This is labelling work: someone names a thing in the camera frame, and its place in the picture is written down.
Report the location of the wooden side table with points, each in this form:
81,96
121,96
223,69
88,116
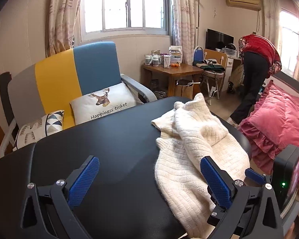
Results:
174,71

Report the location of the blue folding chair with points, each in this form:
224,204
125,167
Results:
198,54

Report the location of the black flat television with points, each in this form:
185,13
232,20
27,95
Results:
218,39

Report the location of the pale patterned curtain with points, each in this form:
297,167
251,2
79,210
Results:
182,17
62,17
270,17

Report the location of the pink ruffled bed blanket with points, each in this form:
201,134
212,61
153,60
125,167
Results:
276,119

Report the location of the white power strip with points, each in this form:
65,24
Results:
212,92

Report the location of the metal hook pole stand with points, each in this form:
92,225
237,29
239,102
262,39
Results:
197,17

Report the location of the cream knit sweater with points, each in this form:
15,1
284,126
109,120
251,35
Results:
189,154

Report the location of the white deer print cushion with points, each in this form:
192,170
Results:
119,97

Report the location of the grey yellow blue armchair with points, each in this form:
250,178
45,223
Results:
57,79

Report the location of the beige wall air conditioner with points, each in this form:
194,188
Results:
243,3

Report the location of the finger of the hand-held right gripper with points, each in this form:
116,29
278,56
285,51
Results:
254,175

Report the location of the light wooden panel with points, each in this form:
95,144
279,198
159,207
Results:
215,54

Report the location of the small side window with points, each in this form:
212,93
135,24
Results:
289,42

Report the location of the white carton box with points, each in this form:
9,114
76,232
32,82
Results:
166,61

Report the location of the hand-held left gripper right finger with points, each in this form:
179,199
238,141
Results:
214,179

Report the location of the geometric triangle print cushion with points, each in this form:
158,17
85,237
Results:
43,127

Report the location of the white medicine bottle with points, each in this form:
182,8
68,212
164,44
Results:
148,60
155,62

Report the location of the dark green clothes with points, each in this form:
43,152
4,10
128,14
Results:
211,66

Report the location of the brown paper bag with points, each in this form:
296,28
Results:
185,90

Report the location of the large sliding window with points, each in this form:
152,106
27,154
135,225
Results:
114,5

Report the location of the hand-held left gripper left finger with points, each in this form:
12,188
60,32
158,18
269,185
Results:
84,179

